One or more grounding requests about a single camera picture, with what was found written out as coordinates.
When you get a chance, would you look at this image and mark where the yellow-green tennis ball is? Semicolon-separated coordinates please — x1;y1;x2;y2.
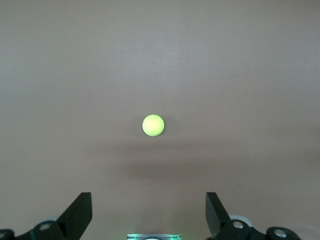
141;114;166;138

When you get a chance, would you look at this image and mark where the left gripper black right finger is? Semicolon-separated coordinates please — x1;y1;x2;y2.
205;191;300;240

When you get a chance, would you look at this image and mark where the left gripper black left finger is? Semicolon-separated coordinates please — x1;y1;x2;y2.
0;191;93;240

